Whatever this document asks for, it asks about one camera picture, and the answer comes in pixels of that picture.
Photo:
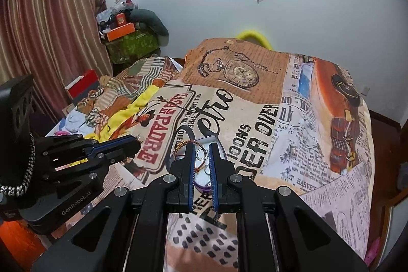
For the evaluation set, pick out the white wall outlet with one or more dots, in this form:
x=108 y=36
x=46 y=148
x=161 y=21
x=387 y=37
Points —
x=366 y=89

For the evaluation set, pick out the white plastic bags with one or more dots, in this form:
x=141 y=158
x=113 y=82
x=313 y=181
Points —
x=113 y=7

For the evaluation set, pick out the yellow curved plastic object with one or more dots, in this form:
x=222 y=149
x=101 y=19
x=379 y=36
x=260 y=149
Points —
x=253 y=35

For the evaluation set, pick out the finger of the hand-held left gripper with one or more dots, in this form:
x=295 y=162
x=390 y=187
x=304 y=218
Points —
x=124 y=152
x=111 y=142

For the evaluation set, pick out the flat orange box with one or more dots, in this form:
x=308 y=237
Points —
x=119 y=33

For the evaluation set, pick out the striped patchwork cloth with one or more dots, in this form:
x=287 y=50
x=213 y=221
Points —
x=127 y=84

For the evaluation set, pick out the purple heart-shaped jewelry box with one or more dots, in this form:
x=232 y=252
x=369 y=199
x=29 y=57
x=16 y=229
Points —
x=202 y=179

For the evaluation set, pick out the red box with white lid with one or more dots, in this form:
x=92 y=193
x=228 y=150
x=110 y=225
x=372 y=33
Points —
x=83 y=85

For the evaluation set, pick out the yellow cloth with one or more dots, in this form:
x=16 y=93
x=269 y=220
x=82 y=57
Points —
x=134 y=112

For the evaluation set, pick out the printed newspaper-pattern blanket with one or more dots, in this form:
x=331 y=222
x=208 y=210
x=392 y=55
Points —
x=255 y=138

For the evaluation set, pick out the pink cloth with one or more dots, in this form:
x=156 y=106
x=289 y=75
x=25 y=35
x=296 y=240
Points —
x=373 y=251

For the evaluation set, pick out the pink plastic item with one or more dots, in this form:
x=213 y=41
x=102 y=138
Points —
x=61 y=133

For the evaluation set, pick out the silver hoop jewelry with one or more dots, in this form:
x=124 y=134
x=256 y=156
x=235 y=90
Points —
x=201 y=159

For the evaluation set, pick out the orange cloth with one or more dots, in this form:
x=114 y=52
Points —
x=16 y=243

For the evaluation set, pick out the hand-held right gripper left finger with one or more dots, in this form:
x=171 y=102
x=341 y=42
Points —
x=192 y=176

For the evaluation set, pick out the small red box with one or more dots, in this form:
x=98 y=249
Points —
x=120 y=19

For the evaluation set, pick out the pile of pale clothes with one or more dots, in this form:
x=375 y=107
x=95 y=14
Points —
x=75 y=120

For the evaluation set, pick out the grey plush pillow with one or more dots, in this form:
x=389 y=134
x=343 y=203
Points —
x=149 y=20

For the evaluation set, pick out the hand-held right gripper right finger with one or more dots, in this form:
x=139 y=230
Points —
x=213 y=176

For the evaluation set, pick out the striped brown curtain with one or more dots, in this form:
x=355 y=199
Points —
x=47 y=20

